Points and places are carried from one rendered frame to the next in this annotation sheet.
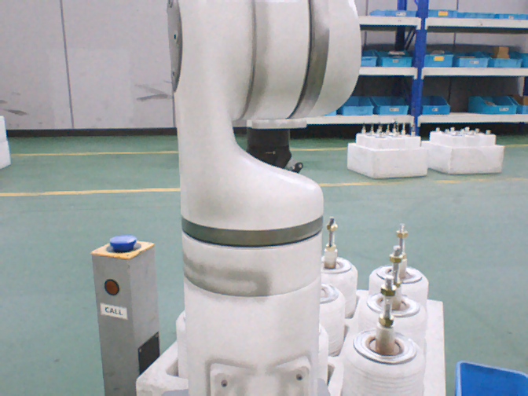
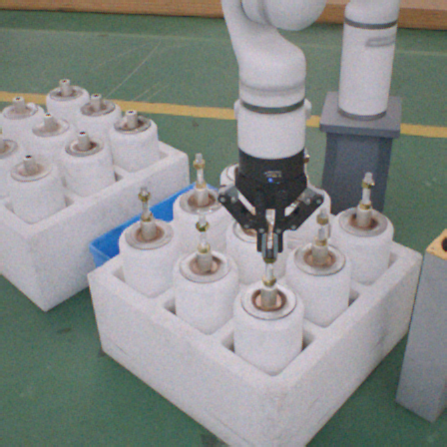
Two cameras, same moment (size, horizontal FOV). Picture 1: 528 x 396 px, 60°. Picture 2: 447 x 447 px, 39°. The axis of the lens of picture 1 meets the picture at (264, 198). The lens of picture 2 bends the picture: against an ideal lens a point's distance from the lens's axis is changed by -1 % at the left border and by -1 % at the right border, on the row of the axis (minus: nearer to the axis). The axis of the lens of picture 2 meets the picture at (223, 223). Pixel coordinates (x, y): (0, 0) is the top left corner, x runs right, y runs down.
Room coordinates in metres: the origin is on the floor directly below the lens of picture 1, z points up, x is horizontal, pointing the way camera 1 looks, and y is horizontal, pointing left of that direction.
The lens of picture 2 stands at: (1.41, 0.19, 0.84)
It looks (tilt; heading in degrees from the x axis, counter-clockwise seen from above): 36 degrees down; 203
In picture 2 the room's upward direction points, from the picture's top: 2 degrees counter-clockwise
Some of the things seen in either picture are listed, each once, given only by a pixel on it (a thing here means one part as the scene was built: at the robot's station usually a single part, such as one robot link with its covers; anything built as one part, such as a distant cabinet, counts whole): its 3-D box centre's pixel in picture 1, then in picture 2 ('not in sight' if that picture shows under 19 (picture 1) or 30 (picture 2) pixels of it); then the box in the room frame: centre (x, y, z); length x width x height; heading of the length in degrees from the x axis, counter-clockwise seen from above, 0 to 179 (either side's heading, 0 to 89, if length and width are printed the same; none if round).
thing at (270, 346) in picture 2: not in sight; (267, 347); (0.80, -0.01, 0.16); 0.10 x 0.10 x 0.18
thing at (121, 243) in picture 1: (123, 243); not in sight; (0.68, 0.22, 0.32); 0.04 x 0.04 x 0.02
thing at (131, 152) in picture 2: not in sight; (137, 164); (0.40, -0.43, 0.16); 0.10 x 0.10 x 0.18
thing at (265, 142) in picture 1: (268, 148); (270, 172); (0.80, -0.01, 0.45); 0.08 x 0.08 x 0.09
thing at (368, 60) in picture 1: (354, 58); not in sight; (5.49, -1.05, 0.90); 0.50 x 0.38 x 0.21; 7
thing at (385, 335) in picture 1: (385, 336); not in sight; (0.50, -0.15, 0.26); 0.02 x 0.02 x 0.03
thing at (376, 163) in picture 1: (386, 159); not in sight; (3.08, -0.83, 0.09); 0.39 x 0.39 x 0.18; 15
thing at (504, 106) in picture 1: (491, 104); not in sight; (5.74, -2.82, 0.36); 0.50 x 0.38 x 0.21; 7
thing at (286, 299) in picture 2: not in sight; (268, 300); (0.80, -0.01, 0.25); 0.08 x 0.08 x 0.01
